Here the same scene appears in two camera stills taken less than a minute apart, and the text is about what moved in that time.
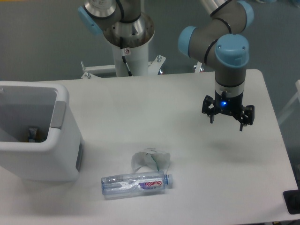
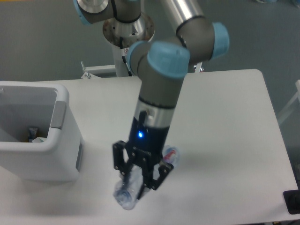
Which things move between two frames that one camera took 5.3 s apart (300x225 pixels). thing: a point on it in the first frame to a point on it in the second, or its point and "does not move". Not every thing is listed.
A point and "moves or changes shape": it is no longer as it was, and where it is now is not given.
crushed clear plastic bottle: [136, 185] moves or changes shape
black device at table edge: [292, 198] does not move
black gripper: [232, 105] to [146, 147]
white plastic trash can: [46, 106] does not move
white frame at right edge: [297, 96] does not move
